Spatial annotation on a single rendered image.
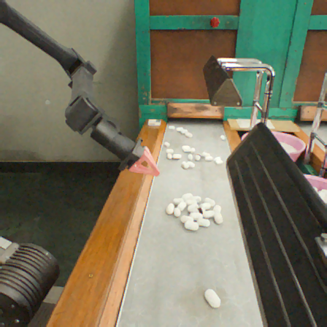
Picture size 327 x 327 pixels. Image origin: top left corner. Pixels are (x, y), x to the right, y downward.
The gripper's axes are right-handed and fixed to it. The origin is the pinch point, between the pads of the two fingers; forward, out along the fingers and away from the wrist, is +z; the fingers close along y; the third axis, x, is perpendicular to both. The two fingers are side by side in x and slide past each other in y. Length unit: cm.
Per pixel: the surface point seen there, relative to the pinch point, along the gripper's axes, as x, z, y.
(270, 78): -37.0, 12.6, 27.2
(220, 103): -23.9, 1.1, 5.3
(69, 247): 106, 6, 61
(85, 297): 14.5, -1.0, -31.5
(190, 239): 4.0, 15.9, -10.7
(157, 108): 9, -5, 83
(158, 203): 10.1, 8.1, 4.8
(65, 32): 29, -88, 157
